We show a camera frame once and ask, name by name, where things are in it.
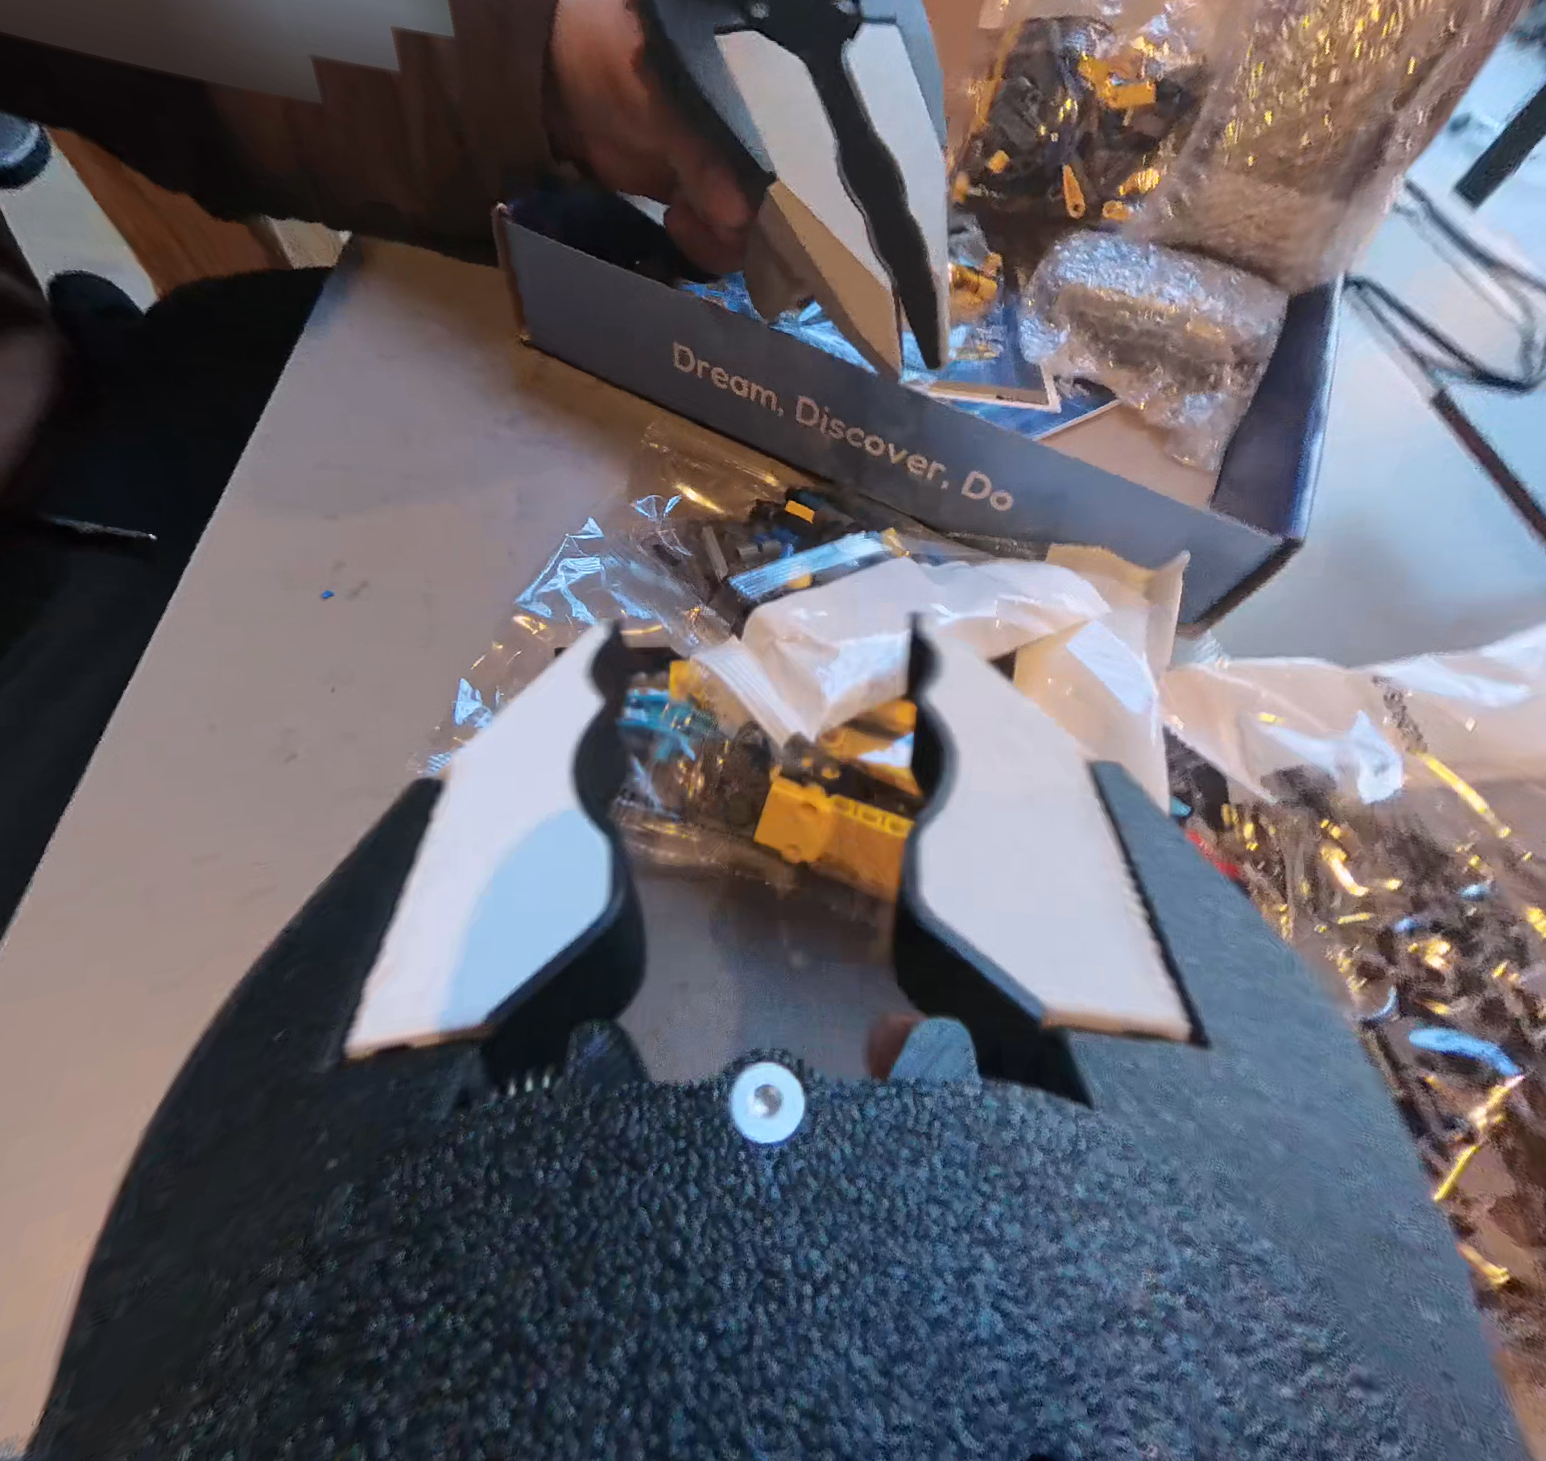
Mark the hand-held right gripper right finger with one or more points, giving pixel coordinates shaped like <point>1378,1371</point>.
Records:
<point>1038,882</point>

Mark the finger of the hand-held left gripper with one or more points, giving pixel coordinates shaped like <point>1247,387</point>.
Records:
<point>899,157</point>
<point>791,144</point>

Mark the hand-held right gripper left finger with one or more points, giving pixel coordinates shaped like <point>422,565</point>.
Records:
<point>507,882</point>

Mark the blue robot kit box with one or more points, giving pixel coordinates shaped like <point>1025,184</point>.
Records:
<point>603,302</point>

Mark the clear bag of grey pieces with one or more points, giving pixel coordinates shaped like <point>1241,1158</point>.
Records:
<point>1390,882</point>

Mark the clear bag of dark pieces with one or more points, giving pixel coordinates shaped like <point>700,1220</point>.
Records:
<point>773,544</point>

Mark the bubble wrap packet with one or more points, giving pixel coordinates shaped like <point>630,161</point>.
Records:
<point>1148,314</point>
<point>1353,96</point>

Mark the grey desk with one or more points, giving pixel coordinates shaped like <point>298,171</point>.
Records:
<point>302,700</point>

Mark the person's left hand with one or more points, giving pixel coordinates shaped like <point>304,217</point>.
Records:
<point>617,121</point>

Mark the clear bag of black pieces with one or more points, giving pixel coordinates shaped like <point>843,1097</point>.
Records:
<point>1063,121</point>

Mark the printed instruction booklet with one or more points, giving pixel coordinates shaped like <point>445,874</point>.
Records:
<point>1003,380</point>

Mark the person's black garment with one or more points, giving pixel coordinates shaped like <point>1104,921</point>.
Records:
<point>120,459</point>

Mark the person's brown top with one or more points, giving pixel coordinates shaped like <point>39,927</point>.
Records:
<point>18,374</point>

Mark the dark office chair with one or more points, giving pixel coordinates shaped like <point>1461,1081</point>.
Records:
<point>18,152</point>

